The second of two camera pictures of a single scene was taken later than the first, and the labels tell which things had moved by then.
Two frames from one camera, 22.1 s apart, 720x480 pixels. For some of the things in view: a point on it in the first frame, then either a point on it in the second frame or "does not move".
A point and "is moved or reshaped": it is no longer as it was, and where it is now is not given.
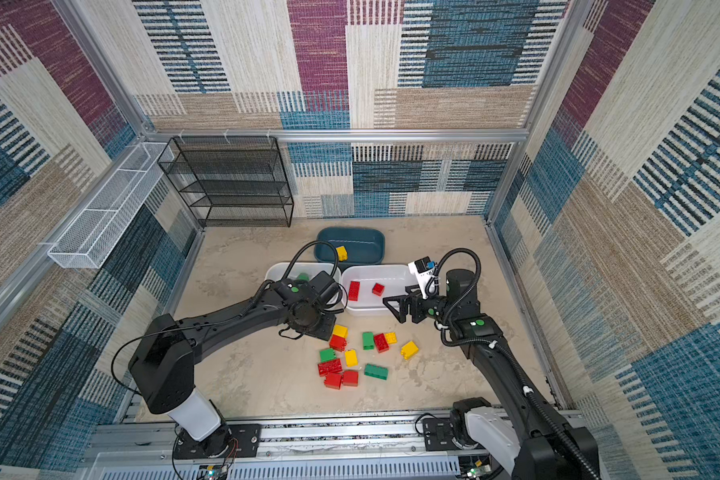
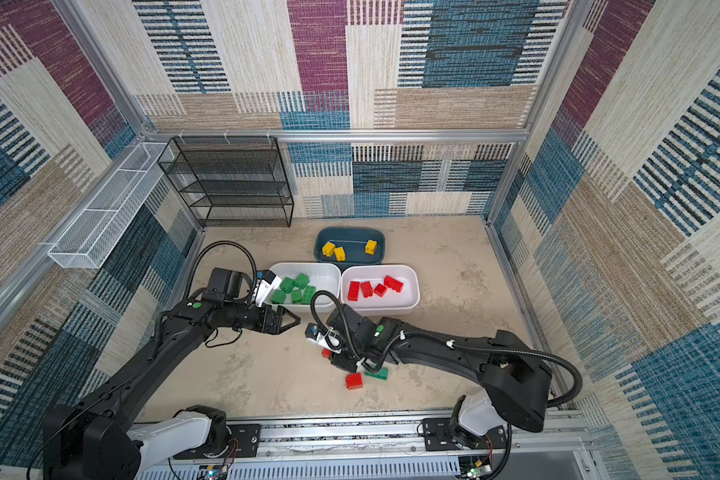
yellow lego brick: x=340 y=331 is moved or reshaped
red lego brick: x=328 y=367 -> x=393 y=283
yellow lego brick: x=342 y=253 -> x=370 y=247
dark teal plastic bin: x=364 y=245 does not move
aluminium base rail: x=295 y=445 does not move
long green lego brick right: x=376 y=371 does not move
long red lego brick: x=353 y=290 does not move
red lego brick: x=350 y=378 does not move
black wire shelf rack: x=231 y=181 does not move
